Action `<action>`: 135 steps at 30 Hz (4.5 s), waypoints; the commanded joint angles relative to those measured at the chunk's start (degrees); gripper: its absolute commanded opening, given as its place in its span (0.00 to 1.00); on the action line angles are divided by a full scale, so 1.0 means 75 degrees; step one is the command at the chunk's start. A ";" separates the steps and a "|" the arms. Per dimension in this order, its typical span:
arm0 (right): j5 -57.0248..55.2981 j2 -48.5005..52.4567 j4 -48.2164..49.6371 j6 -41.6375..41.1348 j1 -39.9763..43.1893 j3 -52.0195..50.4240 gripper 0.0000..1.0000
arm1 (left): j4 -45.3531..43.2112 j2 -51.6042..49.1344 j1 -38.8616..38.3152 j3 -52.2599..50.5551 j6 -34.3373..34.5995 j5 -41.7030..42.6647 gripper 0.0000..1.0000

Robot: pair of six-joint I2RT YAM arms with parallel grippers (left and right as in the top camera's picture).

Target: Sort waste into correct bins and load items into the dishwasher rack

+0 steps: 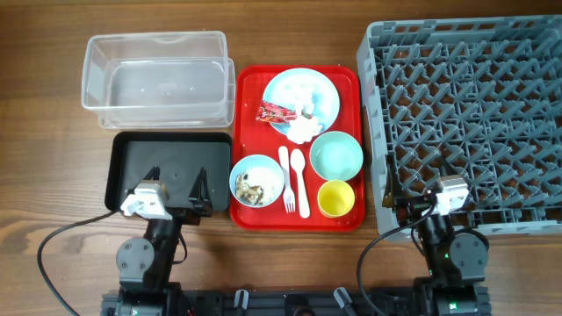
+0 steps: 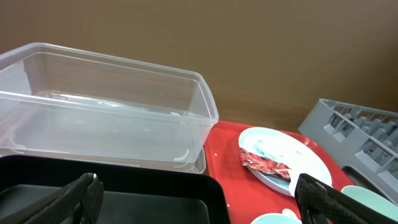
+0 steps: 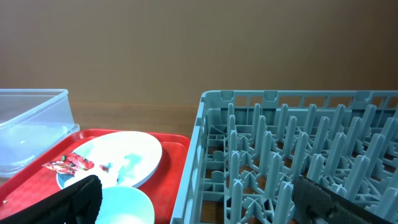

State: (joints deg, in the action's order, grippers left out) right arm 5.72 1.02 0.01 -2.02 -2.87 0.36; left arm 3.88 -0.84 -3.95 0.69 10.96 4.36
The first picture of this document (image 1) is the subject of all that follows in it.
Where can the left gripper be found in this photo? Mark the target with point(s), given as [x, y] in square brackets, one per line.
[201, 199]

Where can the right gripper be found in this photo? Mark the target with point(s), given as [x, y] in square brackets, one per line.
[418, 204]

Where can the yellow plastic cup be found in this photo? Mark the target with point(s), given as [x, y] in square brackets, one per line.
[335, 198]

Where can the mint green bowl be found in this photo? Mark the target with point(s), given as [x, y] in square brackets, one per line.
[336, 156]

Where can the food scraps and rice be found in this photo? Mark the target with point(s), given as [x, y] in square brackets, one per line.
[256, 186]

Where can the light blue bowl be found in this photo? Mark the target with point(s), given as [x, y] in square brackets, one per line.
[252, 161]

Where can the white plastic spoon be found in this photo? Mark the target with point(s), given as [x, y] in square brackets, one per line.
[298, 163]

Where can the white napkin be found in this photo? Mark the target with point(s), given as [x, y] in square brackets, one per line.
[304, 98]
[303, 129]

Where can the white plastic fork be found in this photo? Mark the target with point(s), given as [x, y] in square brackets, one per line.
[288, 194]

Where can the red strawberry cake wrapper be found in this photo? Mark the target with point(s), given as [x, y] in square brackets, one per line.
[273, 113]

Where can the light blue plate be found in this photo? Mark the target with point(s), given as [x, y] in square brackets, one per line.
[275, 93]

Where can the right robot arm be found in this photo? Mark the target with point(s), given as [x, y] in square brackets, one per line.
[456, 259]

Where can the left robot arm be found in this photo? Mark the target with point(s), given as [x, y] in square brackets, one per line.
[145, 263]

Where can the black food waste tray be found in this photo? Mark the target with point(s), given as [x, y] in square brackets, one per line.
[180, 157]

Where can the clear plastic waste bin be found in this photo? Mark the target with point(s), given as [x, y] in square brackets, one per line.
[159, 80]

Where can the grey dishwasher rack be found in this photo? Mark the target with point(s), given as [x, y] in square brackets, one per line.
[483, 94]

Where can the red serving tray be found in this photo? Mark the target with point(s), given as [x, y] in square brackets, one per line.
[255, 137]

